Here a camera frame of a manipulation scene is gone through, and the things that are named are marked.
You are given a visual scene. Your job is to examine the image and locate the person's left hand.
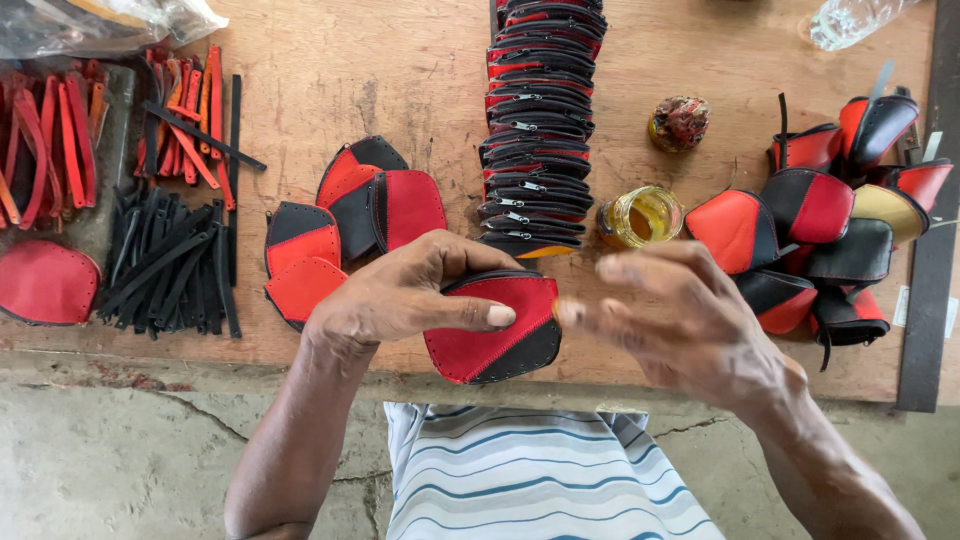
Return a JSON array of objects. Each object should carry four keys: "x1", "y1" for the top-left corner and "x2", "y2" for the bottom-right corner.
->
[{"x1": 303, "y1": 228, "x2": 526, "y2": 363}]

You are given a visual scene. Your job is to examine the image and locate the person's right hand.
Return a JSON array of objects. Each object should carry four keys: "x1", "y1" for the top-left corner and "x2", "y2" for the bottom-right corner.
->
[{"x1": 555, "y1": 241, "x2": 810, "y2": 426}]

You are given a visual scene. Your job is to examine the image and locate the red black stitched leather panel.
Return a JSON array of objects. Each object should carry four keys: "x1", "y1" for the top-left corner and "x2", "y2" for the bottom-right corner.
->
[{"x1": 423, "y1": 269, "x2": 564, "y2": 386}]

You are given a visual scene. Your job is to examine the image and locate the glass jar of yellow glue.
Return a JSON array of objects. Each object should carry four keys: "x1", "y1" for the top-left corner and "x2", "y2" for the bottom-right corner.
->
[{"x1": 597, "y1": 185, "x2": 686, "y2": 250}]

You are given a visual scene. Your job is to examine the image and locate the row of black zippered pouches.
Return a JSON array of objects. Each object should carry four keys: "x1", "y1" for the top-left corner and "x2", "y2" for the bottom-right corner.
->
[{"x1": 477, "y1": 0, "x2": 609, "y2": 261}]

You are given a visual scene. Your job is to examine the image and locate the glue-crusted jar lid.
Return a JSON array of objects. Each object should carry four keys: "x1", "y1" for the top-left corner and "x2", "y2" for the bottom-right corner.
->
[{"x1": 647, "y1": 95, "x2": 713, "y2": 155}]

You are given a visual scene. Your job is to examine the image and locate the white blue striped shirt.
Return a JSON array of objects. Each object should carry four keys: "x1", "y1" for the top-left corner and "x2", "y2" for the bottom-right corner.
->
[{"x1": 383, "y1": 402, "x2": 726, "y2": 540}]

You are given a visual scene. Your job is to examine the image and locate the heap of red black pouches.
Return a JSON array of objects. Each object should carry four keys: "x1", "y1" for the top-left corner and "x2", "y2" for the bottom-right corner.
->
[{"x1": 683, "y1": 91, "x2": 956, "y2": 373}]

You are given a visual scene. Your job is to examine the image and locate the red panel with black strip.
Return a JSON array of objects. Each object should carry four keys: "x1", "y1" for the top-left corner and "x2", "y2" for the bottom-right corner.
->
[{"x1": 372, "y1": 168, "x2": 450, "y2": 255}]

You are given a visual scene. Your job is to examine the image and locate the red-topped black leather panel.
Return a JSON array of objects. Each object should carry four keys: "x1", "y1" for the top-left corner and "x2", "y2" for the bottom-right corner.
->
[{"x1": 318, "y1": 163, "x2": 384, "y2": 263}]

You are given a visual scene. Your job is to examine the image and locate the red panel with black corner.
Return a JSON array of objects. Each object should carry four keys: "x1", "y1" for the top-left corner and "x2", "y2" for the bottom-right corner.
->
[{"x1": 315, "y1": 134, "x2": 411, "y2": 210}]

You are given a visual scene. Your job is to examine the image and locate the black metal bar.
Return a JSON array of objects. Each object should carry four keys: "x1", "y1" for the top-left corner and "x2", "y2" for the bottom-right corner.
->
[{"x1": 895, "y1": 0, "x2": 960, "y2": 414}]

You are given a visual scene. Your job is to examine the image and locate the black-topped red leather panel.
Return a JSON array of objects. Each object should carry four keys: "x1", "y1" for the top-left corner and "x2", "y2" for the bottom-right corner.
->
[{"x1": 264, "y1": 200, "x2": 343, "y2": 279}]

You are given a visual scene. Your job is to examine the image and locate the clear plastic bottle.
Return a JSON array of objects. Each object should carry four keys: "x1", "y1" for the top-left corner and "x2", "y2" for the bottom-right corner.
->
[{"x1": 807, "y1": 0, "x2": 925, "y2": 53}]

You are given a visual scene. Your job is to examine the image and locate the plain red leather piece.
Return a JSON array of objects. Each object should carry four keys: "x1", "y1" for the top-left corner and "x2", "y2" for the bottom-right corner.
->
[{"x1": 0, "y1": 239, "x2": 103, "y2": 328}]

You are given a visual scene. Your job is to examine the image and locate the clear plastic bag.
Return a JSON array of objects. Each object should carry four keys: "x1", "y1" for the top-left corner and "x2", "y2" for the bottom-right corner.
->
[{"x1": 0, "y1": 0, "x2": 231, "y2": 62}]

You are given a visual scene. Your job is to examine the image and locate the pile of black leather straps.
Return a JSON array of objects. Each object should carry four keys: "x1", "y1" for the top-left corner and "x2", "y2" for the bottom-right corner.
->
[{"x1": 97, "y1": 183, "x2": 243, "y2": 341}]

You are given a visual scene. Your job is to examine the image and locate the pile of orange red straps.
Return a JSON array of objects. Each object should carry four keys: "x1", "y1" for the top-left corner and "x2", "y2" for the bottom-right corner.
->
[{"x1": 133, "y1": 45, "x2": 268, "y2": 213}]

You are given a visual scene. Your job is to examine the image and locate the pile of red leather straps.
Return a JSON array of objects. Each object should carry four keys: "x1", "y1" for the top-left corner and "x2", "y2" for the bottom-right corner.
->
[{"x1": 0, "y1": 60, "x2": 112, "y2": 234}]

